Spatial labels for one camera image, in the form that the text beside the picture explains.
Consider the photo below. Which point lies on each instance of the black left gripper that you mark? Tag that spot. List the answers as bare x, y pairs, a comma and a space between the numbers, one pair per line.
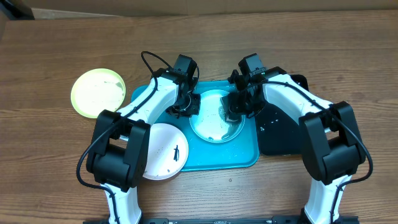
194, 108

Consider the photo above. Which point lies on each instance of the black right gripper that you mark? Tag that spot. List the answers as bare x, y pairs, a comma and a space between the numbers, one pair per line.
237, 108

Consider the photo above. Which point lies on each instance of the green sponge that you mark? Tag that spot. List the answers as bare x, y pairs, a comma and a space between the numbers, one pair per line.
231, 117

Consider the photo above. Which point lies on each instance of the light blue plate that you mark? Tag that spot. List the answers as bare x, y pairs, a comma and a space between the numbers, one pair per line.
210, 123

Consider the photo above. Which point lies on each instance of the pink white plate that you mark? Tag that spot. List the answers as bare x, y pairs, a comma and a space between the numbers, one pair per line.
168, 152

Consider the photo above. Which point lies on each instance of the yellow plate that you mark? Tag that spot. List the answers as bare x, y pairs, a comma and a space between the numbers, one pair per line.
97, 90

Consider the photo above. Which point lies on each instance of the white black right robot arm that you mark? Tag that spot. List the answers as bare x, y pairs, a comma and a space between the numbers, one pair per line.
326, 135

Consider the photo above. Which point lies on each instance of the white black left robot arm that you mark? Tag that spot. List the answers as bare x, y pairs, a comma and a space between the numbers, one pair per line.
117, 155

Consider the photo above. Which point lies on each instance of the black rectangular tray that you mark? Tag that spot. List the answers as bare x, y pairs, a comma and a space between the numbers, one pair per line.
277, 123

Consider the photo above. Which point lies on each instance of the teal plastic tray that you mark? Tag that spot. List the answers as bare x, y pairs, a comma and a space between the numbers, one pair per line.
242, 151

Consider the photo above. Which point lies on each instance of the brown cardboard backdrop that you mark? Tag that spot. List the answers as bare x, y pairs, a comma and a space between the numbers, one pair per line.
204, 7

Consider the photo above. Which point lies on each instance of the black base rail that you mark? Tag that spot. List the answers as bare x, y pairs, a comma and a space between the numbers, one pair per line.
217, 220

